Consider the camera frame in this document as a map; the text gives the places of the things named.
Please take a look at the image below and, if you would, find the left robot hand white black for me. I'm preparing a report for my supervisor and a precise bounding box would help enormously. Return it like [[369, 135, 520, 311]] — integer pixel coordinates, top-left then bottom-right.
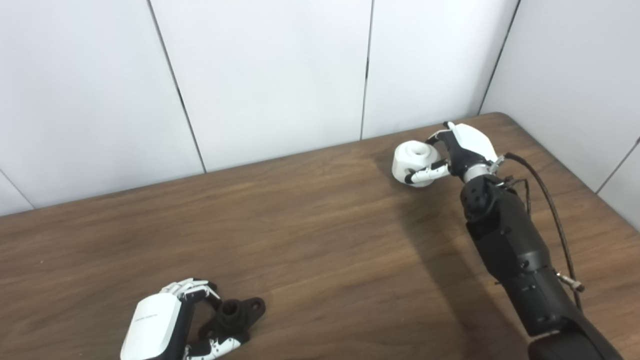
[[120, 278, 244, 360]]

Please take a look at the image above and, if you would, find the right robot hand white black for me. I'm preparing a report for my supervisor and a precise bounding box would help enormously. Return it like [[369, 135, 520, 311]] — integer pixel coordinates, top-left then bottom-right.
[[404, 121, 500, 185]]

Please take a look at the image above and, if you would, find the round white piece with hole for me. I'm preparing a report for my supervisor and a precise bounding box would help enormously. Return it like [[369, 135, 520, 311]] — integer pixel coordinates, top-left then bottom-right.
[[391, 140, 447, 188]]

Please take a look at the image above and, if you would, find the black flanged holder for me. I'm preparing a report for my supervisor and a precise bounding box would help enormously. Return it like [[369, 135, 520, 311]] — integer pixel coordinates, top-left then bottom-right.
[[198, 297, 267, 347]]

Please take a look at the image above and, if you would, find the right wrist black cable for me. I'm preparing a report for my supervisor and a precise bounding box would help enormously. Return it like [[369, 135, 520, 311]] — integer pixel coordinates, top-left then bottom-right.
[[492, 152, 586, 311]]

